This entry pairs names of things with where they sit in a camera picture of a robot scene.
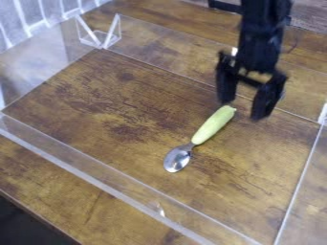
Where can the clear acrylic enclosure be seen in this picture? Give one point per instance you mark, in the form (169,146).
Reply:
(94,115)

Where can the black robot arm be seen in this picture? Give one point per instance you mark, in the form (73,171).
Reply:
(260,11)

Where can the clear acrylic triangle bracket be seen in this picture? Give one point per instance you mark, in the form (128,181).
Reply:
(98,39)

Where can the green handled metal spoon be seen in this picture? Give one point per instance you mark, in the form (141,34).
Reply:
(177,157)

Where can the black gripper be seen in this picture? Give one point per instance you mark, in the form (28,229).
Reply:
(253,66)

